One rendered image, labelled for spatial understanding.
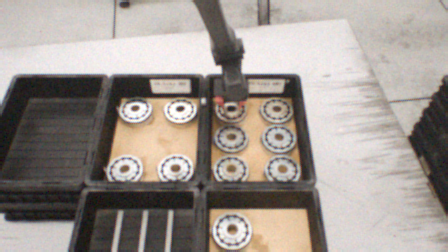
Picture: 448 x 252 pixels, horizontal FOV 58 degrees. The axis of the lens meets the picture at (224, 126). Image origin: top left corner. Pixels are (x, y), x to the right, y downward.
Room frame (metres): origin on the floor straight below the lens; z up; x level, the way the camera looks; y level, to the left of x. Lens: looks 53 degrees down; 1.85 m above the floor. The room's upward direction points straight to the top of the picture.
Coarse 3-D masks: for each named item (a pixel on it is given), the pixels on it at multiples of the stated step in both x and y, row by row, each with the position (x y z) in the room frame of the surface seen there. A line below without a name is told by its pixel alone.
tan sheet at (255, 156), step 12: (252, 108) 0.85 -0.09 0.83; (252, 120) 0.80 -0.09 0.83; (252, 132) 0.75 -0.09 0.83; (252, 144) 0.71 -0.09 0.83; (216, 156) 0.66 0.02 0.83; (240, 156) 0.66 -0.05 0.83; (252, 156) 0.66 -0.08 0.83; (264, 156) 0.66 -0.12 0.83; (252, 168) 0.62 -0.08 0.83; (300, 168) 0.62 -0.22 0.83; (252, 180) 0.58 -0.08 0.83; (264, 180) 0.58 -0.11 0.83; (300, 180) 0.58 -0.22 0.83
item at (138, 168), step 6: (120, 156) 0.64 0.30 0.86; (126, 156) 0.64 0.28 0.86; (132, 156) 0.64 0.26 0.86; (114, 162) 0.62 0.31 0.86; (120, 162) 0.62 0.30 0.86; (132, 162) 0.62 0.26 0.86; (138, 162) 0.62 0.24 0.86; (108, 168) 0.60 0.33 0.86; (114, 168) 0.60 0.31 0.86; (138, 168) 0.60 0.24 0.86; (108, 174) 0.58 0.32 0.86; (114, 174) 0.58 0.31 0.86; (132, 174) 0.58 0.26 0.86; (138, 174) 0.58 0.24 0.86; (114, 180) 0.56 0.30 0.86; (120, 180) 0.57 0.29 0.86; (126, 180) 0.57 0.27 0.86; (132, 180) 0.56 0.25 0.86
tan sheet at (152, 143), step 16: (160, 112) 0.83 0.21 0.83; (128, 128) 0.77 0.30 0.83; (144, 128) 0.77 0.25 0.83; (160, 128) 0.77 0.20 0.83; (176, 128) 0.77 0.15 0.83; (192, 128) 0.77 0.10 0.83; (128, 144) 0.71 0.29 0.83; (144, 144) 0.71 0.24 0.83; (160, 144) 0.71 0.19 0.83; (176, 144) 0.71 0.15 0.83; (192, 144) 0.71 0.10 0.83; (112, 160) 0.65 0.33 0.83; (144, 160) 0.65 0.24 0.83; (160, 160) 0.65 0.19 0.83; (192, 160) 0.65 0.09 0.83; (144, 176) 0.59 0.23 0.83
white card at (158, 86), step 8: (152, 80) 0.89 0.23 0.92; (160, 80) 0.89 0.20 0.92; (168, 80) 0.89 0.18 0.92; (176, 80) 0.89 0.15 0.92; (184, 80) 0.89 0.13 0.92; (152, 88) 0.89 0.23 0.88; (160, 88) 0.89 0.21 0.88; (168, 88) 0.89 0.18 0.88; (176, 88) 0.89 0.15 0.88; (184, 88) 0.89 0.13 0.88
